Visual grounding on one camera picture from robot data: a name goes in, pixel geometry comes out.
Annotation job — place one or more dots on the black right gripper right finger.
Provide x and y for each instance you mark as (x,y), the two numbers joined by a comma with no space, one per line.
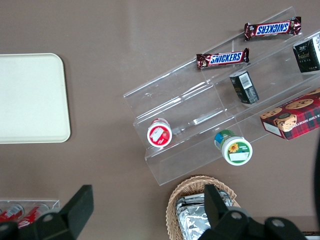
(220,217)

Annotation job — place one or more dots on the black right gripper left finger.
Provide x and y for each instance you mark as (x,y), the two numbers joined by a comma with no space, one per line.
(72,215)

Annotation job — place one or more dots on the light wicker basket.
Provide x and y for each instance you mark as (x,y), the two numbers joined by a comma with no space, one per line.
(172,207)

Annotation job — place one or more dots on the cream plastic serving tray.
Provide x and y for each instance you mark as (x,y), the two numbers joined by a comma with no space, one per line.
(30,100)

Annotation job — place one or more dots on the clear acrylic bottle rack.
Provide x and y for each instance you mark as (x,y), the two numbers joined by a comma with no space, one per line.
(53,203)

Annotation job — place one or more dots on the foil-wrapped pack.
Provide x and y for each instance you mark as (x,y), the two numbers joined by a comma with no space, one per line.
(192,222)
(190,198)

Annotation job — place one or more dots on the green sunflower lid cup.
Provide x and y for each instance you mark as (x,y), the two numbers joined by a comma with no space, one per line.
(236,151)

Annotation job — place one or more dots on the red lid strawberry cup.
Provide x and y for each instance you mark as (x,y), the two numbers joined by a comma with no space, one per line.
(159,135)

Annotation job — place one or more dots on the clear acrylic stepped shelf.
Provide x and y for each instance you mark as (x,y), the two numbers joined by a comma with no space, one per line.
(190,100)

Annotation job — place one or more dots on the red tartan cookie box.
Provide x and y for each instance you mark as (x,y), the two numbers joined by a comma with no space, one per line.
(295,115)

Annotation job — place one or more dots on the dark green small carton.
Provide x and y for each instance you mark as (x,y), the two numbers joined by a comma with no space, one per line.
(245,87)
(307,56)

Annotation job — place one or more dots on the Snickers chocolate bar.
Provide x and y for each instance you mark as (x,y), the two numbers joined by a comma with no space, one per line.
(222,58)
(272,28)

